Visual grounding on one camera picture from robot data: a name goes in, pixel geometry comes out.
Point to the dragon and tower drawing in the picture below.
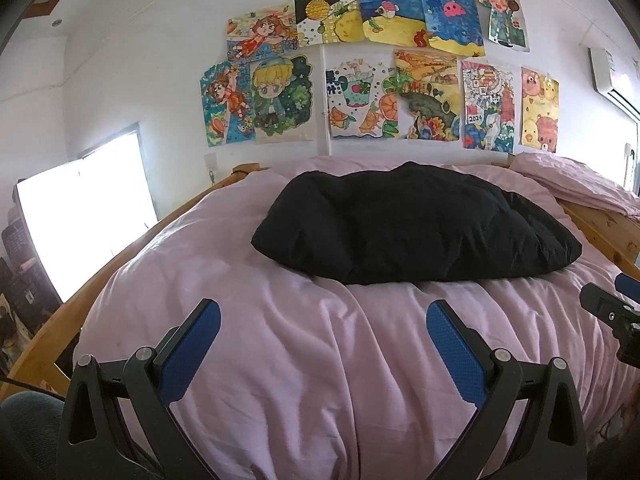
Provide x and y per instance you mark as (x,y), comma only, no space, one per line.
(487,105)

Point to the person's jeans leg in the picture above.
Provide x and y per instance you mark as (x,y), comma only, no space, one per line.
(27,435)

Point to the pink jellyfish drawing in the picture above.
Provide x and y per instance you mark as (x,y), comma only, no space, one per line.
(450,15)

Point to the black puffer jacket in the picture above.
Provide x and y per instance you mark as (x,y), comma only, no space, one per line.
(410,225)

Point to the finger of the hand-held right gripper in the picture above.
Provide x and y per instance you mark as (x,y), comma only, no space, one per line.
(597,300)
(630,284)

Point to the white wall socket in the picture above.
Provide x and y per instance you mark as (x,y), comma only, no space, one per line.
(211,165)

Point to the blond boy drawing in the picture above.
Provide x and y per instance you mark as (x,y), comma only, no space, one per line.
(280,97)

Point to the orange-haired girl drawing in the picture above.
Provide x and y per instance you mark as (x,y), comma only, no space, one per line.
(262,35)

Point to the drink cup and oranges drawing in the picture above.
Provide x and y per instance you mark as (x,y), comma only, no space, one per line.
(360,97)

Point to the fish on sand drawing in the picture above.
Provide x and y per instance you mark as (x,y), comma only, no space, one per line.
(390,7)

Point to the pink pillow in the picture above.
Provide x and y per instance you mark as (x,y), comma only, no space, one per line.
(575,180)

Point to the pigs and chicks drawing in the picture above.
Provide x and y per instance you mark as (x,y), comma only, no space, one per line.
(539,110)

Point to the pink duvet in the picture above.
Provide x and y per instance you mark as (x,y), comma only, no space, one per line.
(310,340)

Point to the field landscape drawing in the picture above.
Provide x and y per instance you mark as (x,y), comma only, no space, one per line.
(427,92)

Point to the flying girl drawing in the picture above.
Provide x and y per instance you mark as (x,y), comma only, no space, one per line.
(225,105)

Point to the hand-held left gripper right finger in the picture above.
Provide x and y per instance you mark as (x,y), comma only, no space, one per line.
(457,352)

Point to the white air conditioner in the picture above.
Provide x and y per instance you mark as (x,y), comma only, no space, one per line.
(612,77)

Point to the red-haired figure drawing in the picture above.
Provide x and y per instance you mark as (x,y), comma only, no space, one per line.
(500,12)

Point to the wooden bed frame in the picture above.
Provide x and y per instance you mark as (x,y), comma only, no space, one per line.
(100,270)

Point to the bright window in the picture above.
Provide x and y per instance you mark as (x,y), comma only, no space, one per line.
(90,210)

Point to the pineapple drawing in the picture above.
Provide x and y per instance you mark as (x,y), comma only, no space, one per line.
(325,12)

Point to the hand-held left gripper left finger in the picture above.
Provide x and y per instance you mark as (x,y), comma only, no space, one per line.
(187,350)

